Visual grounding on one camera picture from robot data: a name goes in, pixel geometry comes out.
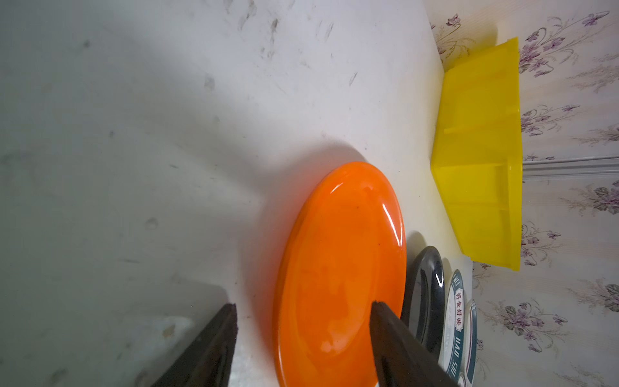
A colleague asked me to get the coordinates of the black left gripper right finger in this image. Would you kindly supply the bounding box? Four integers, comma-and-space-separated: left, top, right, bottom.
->
369, 302, 457, 387

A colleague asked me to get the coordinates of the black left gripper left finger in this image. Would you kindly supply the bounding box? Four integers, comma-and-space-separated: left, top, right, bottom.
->
153, 303, 239, 387

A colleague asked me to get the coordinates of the orange plastic plate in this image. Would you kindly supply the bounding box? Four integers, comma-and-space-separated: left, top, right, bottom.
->
272, 162, 407, 386

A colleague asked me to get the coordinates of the yellow plastic bin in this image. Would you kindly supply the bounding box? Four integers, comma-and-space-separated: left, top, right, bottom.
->
430, 38, 523, 271

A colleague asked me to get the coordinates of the white plate green text rim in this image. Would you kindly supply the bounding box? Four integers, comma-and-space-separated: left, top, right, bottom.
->
439, 269, 466, 382

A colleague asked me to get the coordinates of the black round plate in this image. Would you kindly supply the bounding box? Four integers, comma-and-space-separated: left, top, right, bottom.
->
401, 246, 446, 361

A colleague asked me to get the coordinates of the white plate red green rim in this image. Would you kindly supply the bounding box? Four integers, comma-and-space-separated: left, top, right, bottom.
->
459, 299, 477, 387

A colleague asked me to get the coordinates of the aluminium frame post right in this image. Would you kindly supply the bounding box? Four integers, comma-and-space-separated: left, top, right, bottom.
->
522, 156, 618, 182

